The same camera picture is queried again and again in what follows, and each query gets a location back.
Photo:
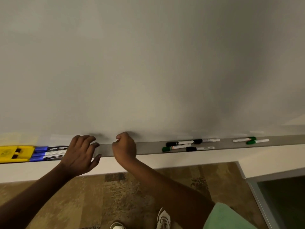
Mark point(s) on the person's right hand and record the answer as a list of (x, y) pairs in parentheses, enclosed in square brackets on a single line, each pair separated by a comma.
[(124, 149)]

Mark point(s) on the person's left hand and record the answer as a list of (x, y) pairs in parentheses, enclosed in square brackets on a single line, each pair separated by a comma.
[(76, 157)]

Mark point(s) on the person's left little finger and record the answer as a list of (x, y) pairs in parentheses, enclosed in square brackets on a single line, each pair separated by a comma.
[(74, 140)]

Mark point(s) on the person's right fingers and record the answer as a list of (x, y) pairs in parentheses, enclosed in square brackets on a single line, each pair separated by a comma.
[(120, 140)]

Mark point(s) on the person's left middle finger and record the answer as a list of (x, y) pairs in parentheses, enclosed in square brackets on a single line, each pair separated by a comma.
[(89, 140)]

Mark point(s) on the person's left thumb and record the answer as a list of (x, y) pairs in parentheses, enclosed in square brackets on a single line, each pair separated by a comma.
[(95, 160)]

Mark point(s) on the person's right forearm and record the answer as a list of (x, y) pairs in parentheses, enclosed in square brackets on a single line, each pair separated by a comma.
[(166, 188)]

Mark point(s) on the person's left forearm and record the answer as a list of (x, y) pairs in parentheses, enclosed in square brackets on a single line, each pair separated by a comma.
[(31, 197)]

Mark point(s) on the blue whiteboard marker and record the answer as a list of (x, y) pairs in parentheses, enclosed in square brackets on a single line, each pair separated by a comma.
[(38, 158), (53, 148), (51, 153)]

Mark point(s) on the green whiteboard marker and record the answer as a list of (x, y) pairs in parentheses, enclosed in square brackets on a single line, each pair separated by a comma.
[(175, 147), (243, 139), (258, 141)]

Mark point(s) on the black whiteboard marker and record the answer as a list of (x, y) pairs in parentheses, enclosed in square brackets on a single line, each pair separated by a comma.
[(200, 148), (207, 140), (178, 143)]

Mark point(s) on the yellow whiteboard eraser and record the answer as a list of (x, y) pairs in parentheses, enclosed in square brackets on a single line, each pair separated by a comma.
[(14, 153)]

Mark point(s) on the person's white left shoe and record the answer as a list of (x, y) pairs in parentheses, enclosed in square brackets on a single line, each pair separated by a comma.
[(117, 225)]

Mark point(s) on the person's white shoe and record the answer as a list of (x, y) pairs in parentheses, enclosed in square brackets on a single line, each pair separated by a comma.
[(164, 219), (117, 225)]

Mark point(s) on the white whiteboard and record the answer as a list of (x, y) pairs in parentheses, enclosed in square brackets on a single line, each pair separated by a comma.
[(152, 64)]

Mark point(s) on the person's white right shoe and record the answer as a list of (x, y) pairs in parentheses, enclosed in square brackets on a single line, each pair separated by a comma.
[(164, 219)]

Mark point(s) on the grey marker tray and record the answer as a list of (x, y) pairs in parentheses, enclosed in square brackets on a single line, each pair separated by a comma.
[(226, 144)]

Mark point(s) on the light green shirt sleeve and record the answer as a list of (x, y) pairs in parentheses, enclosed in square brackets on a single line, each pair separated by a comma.
[(226, 218)]

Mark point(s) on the grey framed glass panel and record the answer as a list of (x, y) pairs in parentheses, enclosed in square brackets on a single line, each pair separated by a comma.
[(281, 200)]

